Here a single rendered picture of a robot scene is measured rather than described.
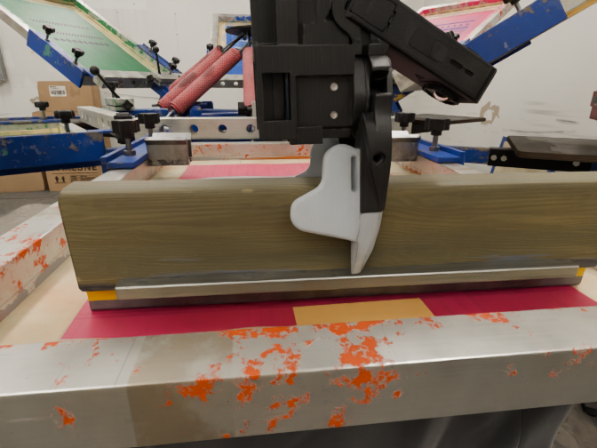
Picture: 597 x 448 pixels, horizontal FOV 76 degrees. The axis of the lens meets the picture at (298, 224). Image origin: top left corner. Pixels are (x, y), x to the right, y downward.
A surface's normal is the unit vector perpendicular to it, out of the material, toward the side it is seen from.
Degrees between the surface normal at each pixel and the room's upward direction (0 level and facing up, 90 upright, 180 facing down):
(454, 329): 0
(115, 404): 90
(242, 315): 0
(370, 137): 78
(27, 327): 0
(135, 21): 90
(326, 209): 83
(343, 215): 83
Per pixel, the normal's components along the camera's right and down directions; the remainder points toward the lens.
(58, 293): 0.00, -0.94
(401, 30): 0.16, 0.33
